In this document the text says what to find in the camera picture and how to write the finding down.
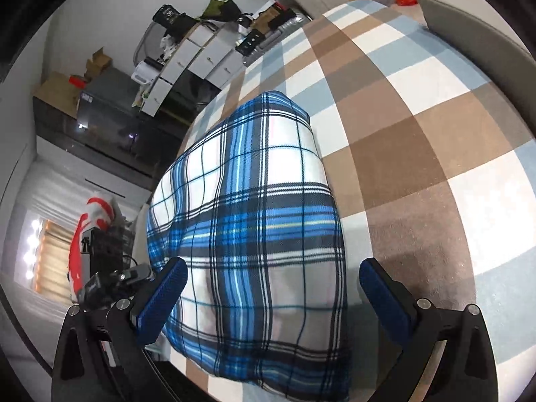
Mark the black paper bag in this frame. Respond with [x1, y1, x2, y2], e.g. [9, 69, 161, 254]
[153, 4, 197, 36]

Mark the blue plaid shirt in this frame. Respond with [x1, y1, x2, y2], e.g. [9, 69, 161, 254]
[146, 91, 351, 402]

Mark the white curtain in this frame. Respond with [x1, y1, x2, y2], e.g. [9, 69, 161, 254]
[0, 155, 84, 315]

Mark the checkered bed sheet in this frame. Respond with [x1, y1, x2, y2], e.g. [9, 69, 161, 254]
[161, 0, 536, 402]

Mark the silver suitcase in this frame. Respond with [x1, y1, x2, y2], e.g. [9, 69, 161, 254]
[239, 12, 313, 65]

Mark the dark green wrapped bouquet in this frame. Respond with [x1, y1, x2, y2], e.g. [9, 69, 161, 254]
[201, 0, 244, 23]

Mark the brown box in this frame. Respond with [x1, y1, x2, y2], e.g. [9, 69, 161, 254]
[251, 2, 285, 32]

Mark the dark grey refrigerator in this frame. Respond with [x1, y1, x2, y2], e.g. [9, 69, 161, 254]
[75, 69, 185, 160]

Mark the orange curtain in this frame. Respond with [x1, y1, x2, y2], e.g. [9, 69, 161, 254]
[31, 218, 82, 302]

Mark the black rectangular case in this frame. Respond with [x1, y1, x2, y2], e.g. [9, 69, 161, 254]
[268, 6, 298, 30]

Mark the dark glass wardrobe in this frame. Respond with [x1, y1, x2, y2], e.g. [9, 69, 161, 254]
[32, 71, 160, 177]

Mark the grey arched frame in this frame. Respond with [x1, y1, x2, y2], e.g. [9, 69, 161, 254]
[133, 21, 168, 65]

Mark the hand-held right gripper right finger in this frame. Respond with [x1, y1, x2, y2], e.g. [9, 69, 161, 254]
[359, 258, 501, 402]

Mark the open cardboard box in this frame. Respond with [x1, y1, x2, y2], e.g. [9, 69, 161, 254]
[86, 48, 113, 80]

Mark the row of glowing bulbs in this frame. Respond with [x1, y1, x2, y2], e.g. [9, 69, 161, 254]
[24, 218, 43, 281]

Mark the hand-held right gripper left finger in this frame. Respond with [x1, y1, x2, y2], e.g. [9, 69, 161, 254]
[52, 257, 189, 402]

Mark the red and white plush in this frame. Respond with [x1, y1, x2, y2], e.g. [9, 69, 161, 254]
[67, 195, 116, 302]

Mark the black box with buttons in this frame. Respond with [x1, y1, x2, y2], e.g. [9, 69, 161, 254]
[234, 29, 264, 55]

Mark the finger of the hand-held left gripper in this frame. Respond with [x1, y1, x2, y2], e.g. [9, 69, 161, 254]
[117, 264, 152, 289]

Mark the white electric kettle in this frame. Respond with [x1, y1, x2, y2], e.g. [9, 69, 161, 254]
[131, 61, 157, 84]

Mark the white desk with drawers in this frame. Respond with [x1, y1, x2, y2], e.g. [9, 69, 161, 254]
[140, 21, 260, 116]

